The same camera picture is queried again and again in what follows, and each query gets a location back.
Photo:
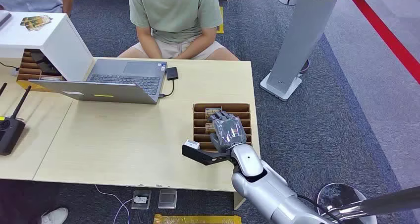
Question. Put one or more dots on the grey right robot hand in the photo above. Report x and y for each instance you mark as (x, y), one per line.
(229, 132)

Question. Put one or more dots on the person's right forearm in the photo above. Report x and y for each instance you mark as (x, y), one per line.
(148, 43)

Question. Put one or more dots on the person's left forearm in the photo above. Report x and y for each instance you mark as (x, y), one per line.
(200, 43)

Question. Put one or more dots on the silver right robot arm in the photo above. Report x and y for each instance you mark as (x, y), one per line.
(265, 189)

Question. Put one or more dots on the slotted brown card holder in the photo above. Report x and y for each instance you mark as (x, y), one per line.
(200, 125)
(28, 71)

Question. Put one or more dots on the seated person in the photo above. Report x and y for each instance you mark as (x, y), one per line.
(175, 12)

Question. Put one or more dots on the person's white shoe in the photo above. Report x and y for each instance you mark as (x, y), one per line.
(55, 216)

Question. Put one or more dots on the black adapter box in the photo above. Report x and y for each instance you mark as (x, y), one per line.
(172, 73)

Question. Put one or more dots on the metal floor socket plate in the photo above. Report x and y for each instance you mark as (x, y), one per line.
(167, 199)

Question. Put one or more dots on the floor socket with plug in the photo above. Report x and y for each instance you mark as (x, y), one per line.
(141, 199)

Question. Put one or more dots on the grey open laptop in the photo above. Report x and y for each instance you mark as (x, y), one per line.
(131, 74)

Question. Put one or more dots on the silver kiosk stand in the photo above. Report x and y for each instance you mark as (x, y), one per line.
(303, 28)

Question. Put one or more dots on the chrome stanchion with round base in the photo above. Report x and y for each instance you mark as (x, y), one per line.
(387, 201)

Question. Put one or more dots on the red barrier belt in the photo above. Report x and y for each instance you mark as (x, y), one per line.
(384, 32)

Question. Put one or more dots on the white box shelf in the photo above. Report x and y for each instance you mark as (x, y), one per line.
(62, 45)

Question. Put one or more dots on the black router with antennas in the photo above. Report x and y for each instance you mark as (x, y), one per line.
(10, 132)

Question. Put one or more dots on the stack of printed cards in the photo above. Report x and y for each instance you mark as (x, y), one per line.
(35, 21)

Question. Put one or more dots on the grey flat device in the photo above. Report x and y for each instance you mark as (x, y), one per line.
(4, 18)

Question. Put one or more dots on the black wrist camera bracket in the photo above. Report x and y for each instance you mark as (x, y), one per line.
(206, 157)

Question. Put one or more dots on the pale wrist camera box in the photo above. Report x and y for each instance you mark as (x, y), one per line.
(192, 145)

